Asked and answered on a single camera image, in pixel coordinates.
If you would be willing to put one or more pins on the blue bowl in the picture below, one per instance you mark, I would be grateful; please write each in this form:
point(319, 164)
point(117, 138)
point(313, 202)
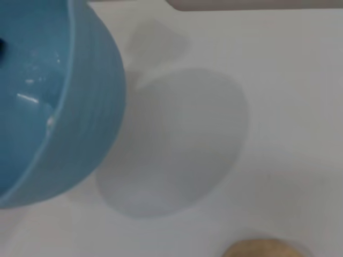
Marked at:
point(88, 107)

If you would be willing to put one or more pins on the beige egg yolk pastry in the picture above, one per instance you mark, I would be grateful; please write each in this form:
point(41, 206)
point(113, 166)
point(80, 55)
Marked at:
point(264, 250)

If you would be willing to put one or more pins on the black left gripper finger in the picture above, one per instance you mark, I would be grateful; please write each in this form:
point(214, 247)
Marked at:
point(2, 52)

